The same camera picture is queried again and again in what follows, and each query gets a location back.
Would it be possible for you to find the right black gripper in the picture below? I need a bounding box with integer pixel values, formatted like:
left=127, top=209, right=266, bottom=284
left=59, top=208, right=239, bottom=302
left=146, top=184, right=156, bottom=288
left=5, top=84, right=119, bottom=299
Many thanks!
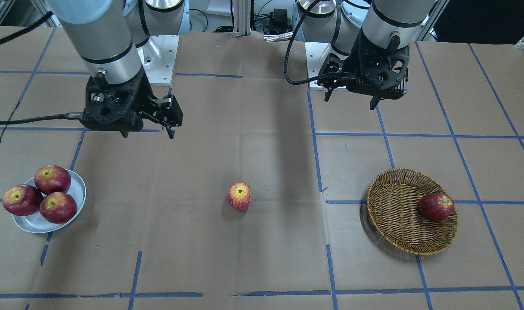
left=121, top=76, right=183, bottom=139

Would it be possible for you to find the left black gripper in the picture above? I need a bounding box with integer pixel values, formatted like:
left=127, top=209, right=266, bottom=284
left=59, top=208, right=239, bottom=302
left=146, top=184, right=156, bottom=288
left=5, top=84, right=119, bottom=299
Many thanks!
left=317, top=45, right=383, bottom=111

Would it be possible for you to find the yellow-red apple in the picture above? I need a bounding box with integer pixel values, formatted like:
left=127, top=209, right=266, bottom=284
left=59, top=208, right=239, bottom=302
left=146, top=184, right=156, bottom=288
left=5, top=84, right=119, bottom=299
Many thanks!
left=228, top=182, right=251, bottom=211

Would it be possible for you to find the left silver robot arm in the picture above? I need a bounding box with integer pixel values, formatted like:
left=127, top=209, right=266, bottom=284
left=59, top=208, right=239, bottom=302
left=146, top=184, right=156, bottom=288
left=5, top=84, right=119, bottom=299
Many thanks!
left=284, top=0, right=435, bottom=110

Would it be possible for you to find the red plate apple back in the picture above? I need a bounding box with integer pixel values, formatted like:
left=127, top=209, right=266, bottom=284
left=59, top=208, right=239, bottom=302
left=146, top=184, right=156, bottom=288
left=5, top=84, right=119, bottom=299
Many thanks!
left=34, top=165, right=71, bottom=195

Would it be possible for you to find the red plate apple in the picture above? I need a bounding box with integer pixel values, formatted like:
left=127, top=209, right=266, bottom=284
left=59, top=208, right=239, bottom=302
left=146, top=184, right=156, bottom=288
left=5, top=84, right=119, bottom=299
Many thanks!
left=34, top=165, right=71, bottom=195
left=39, top=192, right=78, bottom=224
left=2, top=184, right=43, bottom=216

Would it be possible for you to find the woven wicker basket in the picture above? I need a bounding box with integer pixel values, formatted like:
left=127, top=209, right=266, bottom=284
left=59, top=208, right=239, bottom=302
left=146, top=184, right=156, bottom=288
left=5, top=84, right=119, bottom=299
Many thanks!
left=366, top=167, right=459, bottom=255

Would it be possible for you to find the red plate apple front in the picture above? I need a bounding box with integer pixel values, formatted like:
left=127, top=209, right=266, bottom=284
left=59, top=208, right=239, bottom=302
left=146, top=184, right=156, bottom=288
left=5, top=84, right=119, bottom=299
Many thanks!
left=39, top=192, right=78, bottom=224

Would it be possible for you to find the dark red basket apple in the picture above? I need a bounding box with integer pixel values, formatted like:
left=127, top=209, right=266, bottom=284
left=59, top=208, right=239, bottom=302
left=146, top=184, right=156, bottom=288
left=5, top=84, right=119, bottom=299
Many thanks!
left=419, top=192, right=455, bottom=222

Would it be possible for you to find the light blue plate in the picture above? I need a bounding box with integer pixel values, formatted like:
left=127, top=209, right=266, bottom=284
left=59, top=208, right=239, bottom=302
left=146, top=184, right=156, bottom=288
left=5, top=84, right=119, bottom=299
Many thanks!
left=12, top=170, right=87, bottom=234

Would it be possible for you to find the black power adapter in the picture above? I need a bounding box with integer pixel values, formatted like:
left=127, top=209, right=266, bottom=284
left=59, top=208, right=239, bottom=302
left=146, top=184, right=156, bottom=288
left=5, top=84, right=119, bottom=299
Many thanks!
left=270, top=8, right=288, bottom=29

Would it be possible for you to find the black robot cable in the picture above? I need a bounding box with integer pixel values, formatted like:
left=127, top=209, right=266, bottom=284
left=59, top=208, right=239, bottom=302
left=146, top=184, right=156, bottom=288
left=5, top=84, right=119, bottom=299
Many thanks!
left=283, top=0, right=357, bottom=86

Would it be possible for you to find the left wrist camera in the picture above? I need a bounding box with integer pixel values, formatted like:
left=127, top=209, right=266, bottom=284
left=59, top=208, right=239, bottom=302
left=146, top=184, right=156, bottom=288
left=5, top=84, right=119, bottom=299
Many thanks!
left=354, top=30, right=410, bottom=100

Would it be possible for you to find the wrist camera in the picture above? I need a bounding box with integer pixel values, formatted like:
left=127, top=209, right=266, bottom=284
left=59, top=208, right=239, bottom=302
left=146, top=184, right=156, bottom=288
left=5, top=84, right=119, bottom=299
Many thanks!
left=354, top=30, right=410, bottom=100
left=80, top=68, right=146, bottom=132

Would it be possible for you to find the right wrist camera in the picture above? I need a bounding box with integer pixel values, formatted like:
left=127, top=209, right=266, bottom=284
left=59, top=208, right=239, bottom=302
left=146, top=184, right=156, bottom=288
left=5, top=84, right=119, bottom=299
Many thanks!
left=80, top=68, right=146, bottom=132

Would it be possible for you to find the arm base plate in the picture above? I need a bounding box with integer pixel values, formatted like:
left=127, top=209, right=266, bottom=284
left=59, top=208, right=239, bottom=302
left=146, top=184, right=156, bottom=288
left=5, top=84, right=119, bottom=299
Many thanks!
left=136, top=35, right=180, bottom=87
left=304, top=42, right=349, bottom=78

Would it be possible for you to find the aluminium frame post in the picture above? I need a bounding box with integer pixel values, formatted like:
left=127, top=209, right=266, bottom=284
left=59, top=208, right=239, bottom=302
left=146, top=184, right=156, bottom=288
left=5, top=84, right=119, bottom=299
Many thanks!
left=230, top=0, right=252, bottom=38

